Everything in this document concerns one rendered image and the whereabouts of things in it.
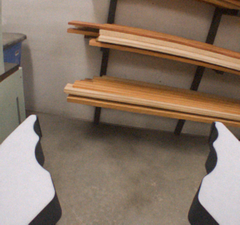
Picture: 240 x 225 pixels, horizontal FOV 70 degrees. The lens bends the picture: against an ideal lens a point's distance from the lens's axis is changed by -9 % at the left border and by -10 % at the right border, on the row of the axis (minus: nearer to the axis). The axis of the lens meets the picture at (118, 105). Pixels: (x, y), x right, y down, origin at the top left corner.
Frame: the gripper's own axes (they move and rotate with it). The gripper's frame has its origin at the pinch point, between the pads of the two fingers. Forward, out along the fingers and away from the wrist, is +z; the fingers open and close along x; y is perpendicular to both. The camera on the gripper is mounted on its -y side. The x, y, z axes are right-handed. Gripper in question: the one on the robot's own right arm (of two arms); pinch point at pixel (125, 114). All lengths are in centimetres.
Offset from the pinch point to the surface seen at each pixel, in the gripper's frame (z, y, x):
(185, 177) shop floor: 106, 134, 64
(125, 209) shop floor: 68, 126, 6
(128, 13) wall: 178, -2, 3
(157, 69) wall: 178, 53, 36
